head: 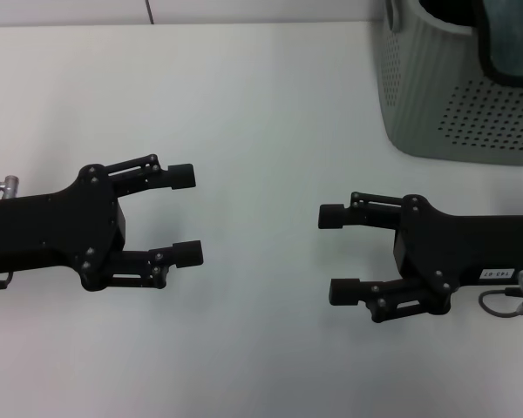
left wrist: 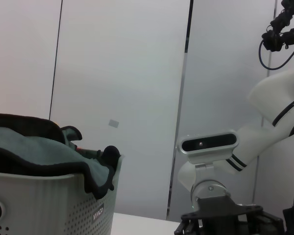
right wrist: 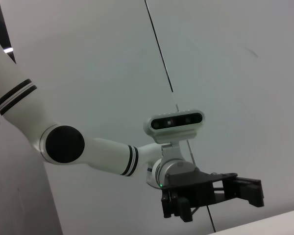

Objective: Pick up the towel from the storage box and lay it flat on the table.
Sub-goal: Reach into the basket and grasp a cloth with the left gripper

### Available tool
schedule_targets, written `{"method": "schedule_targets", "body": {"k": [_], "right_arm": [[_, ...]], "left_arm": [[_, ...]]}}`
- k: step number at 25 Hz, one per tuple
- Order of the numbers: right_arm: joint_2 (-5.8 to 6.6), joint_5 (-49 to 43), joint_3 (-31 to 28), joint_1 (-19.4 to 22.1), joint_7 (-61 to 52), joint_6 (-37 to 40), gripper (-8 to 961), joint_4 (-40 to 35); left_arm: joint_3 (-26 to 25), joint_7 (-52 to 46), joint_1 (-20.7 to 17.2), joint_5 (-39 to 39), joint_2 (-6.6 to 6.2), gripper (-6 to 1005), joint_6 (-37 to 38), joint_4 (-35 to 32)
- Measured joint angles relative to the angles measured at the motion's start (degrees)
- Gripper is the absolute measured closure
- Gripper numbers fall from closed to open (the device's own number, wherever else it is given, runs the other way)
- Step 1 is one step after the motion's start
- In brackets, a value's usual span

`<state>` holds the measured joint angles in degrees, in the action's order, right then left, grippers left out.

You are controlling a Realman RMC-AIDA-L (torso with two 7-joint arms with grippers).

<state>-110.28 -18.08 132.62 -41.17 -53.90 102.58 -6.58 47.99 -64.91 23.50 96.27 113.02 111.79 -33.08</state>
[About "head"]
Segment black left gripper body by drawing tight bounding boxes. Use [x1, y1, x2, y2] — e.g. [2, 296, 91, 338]
[0, 164, 128, 293]

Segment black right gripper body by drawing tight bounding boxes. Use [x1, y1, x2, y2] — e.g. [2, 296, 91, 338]
[393, 193, 523, 316]

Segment green and yellow towel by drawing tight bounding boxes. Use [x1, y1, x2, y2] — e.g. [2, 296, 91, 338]
[474, 0, 523, 93]

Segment grey perforated plastic storage box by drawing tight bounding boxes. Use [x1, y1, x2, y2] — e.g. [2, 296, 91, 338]
[377, 0, 523, 168]

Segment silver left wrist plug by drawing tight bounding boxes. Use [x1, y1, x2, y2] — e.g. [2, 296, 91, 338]
[0, 173, 22, 201]

